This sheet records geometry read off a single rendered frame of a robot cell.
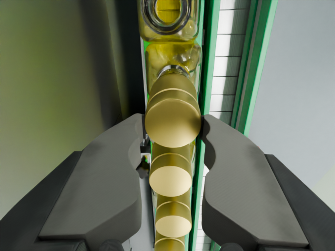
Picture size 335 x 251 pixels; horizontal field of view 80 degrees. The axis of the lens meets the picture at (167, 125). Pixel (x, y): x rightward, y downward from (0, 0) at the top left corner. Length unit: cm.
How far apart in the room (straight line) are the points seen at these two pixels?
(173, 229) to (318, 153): 66
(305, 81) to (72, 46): 55
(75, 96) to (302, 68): 54
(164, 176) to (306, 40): 52
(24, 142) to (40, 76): 6
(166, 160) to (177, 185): 2
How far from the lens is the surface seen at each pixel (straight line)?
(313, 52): 63
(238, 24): 41
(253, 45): 36
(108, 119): 49
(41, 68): 23
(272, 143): 71
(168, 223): 20
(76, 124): 28
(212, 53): 32
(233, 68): 42
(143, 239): 79
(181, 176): 16
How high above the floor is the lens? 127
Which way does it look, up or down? 60 degrees down
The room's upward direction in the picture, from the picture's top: 177 degrees counter-clockwise
